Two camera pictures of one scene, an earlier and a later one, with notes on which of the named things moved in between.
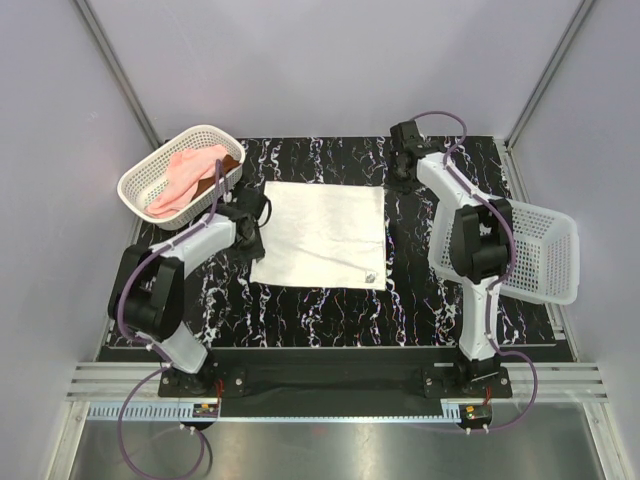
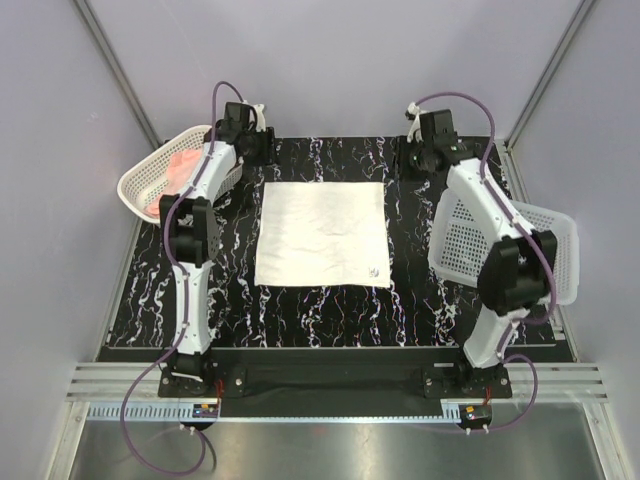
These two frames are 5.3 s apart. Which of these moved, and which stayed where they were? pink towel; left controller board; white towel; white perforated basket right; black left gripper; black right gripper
Moved: black right gripper; black left gripper
Stayed: white perforated basket right; white towel; left controller board; pink towel
